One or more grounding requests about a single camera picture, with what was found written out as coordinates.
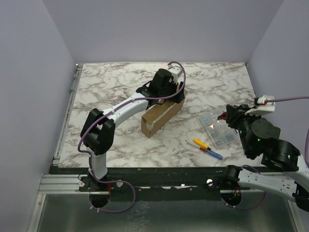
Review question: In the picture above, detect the red black utility knife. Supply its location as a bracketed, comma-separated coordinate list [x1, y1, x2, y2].
[217, 112, 227, 120]

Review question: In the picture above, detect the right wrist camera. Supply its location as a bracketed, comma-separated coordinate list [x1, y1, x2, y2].
[245, 95, 275, 116]

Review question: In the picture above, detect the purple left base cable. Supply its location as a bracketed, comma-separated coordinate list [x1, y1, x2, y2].
[89, 180, 136, 214]

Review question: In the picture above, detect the black front mounting rail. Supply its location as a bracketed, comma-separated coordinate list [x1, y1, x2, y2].
[79, 167, 240, 202]

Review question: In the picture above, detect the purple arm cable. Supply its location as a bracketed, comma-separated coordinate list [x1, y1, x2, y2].
[77, 61, 186, 184]
[265, 96, 309, 167]

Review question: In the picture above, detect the blue red handled screwdriver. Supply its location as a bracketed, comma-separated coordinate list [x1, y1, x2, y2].
[186, 141, 223, 160]

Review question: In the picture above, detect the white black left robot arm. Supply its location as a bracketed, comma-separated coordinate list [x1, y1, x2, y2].
[78, 61, 186, 191]

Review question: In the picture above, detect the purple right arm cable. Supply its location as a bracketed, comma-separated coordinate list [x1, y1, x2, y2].
[265, 96, 309, 167]

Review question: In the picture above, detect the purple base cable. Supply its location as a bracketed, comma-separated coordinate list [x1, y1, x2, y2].
[224, 165, 268, 210]
[89, 180, 136, 214]

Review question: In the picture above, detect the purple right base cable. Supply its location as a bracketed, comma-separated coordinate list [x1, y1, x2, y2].
[224, 165, 268, 210]

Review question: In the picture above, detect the aluminium frame rail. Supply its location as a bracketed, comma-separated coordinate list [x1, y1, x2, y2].
[38, 64, 83, 194]

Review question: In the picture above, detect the brown cardboard express box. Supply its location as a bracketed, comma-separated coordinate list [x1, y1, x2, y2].
[140, 98, 185, 138]

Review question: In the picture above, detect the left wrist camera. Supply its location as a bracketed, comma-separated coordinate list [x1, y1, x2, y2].
[168, 63, 183, 83]

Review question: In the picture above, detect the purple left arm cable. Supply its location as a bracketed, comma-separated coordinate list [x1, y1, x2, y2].
[77, 61, 186, 184]

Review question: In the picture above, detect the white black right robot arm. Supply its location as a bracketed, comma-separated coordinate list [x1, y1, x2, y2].
[222, 104, 309, 211]

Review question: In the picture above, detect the yellow handled screwdriver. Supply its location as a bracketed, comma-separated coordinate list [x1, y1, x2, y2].
[193, 138, 211, 149]

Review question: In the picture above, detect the clear plastic parts box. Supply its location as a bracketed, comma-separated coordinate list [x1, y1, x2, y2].
[199, 109, 239, 149]

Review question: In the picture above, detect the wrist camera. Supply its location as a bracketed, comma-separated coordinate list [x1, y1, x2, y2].
[245, 95, 275, 116]
[168, 63, 183, 83]

